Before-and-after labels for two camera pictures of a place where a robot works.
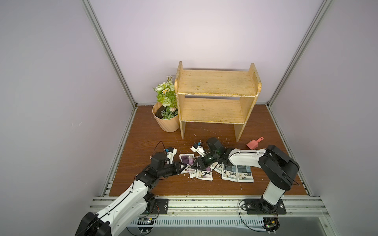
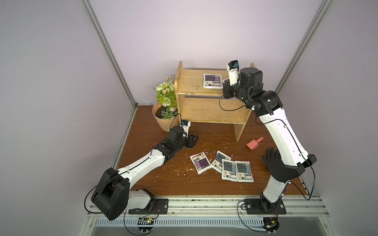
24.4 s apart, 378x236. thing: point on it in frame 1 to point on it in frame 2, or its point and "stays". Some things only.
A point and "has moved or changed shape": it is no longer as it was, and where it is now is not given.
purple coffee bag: x=187 y=159 to x=226 y=81
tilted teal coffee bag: x=217 y=167 stays
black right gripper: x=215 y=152 to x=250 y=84
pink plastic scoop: x=254 y=144 stays
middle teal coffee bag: x=229 y=172 stays
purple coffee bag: x=206 y=175 has moved or changed shape
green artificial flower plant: x=166 y=95 stays
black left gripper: x=175 y=168 to x=190 y=140
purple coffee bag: x=193 y=174 to x=212 y=81
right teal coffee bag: x=244 y=174 stays
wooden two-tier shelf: x=219 y=97 stays
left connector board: x=145 y=221 stays
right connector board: x=270 y=224 stays
